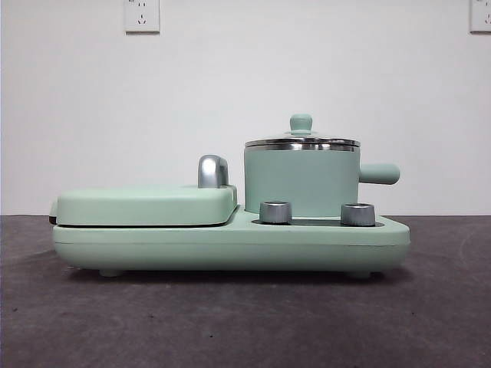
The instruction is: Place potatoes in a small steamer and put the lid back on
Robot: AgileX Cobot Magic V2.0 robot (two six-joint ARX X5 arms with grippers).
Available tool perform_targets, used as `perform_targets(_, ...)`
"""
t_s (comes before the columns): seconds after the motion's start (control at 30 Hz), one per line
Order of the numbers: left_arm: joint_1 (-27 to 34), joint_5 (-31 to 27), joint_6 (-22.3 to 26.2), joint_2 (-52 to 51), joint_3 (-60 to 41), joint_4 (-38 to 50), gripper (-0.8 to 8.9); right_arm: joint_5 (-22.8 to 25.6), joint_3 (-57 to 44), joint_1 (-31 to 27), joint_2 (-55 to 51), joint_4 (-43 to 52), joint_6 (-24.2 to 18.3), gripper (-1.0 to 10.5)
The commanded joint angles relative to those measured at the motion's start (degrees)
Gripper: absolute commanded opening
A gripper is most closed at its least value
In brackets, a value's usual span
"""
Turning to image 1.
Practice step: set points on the glass lid with green knob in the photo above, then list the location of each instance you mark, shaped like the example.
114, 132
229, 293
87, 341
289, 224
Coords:
302, 122

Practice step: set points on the silver control knob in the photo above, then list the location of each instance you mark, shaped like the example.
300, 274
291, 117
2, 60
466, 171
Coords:
275, 212
357, 214

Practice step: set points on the green breakfast machine base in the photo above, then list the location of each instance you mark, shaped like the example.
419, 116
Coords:
153, 249

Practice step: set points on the green hinged griddle cover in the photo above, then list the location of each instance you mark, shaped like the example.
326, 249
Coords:
134, 205

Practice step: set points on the white wall socket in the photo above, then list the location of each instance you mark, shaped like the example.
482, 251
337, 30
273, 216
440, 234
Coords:
141, 17
481, 15

